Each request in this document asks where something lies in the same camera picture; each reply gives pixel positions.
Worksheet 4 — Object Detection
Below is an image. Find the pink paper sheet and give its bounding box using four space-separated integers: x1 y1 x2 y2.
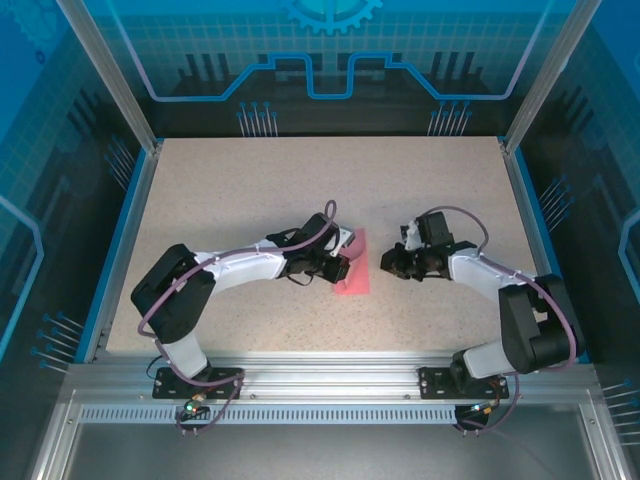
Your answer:
332 227 372 296

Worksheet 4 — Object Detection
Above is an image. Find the aluminium front beam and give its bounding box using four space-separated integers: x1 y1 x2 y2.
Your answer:
67 352 599 401

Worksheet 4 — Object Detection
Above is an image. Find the yellow power connector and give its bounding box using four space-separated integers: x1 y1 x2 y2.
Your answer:
182 393 210 420
464 398 504 420

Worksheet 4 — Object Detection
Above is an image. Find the grey metal bottom panel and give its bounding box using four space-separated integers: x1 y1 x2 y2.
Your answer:
62 422 604 480

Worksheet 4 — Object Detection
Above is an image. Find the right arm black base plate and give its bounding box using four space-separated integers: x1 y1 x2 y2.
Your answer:
417 366 511 401

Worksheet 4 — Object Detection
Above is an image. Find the slotted grey cable duct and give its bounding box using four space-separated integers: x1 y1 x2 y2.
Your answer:
77 405 469 426

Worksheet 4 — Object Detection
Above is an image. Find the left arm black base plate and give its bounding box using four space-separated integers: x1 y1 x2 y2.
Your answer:
152 366 246 401

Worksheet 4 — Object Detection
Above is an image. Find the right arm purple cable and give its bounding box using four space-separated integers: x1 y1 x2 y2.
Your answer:
427 205 576 436

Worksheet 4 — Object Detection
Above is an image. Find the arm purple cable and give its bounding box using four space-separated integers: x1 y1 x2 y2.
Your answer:
137 199 247 437
427 205 576 436

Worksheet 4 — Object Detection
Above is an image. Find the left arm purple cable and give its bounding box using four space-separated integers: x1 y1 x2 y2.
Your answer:
137 199 247 437

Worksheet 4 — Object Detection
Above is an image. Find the thin black base cable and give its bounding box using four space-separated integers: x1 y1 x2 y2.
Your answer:
143 355 171 389

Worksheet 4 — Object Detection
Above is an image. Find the aluminium frame post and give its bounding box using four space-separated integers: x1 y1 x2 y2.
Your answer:
502 0 591 151
54 0 164 151

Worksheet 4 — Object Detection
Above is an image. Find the aluminium lower frame rail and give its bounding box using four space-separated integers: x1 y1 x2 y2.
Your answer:
578 399 632 480
27 397 84 480

